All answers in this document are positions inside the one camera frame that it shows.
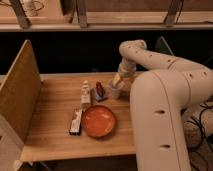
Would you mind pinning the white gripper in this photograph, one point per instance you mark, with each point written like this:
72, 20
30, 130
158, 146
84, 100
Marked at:
126, 68

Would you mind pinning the white ceramic cup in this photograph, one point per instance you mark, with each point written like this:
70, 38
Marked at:
115, 92

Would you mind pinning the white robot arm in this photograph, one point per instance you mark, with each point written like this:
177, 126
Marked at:
158, 95

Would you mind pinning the orange ceramic bowl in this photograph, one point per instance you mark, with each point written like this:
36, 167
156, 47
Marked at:
98, 121

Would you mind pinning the white cup on shelf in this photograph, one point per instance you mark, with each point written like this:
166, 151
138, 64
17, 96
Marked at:
30, 8

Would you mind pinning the red and blue toy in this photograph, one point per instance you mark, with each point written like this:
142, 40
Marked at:
99, 92

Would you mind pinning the white bottle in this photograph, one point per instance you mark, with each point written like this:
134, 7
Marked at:
85, 93

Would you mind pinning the right divider board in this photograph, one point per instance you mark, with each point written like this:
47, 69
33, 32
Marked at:
162, 46

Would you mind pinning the dark snack bar packet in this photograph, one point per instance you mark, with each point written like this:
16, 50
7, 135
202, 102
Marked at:
75, 126

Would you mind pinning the left wooden divider board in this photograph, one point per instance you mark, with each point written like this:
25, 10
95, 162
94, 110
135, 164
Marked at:
18, 94

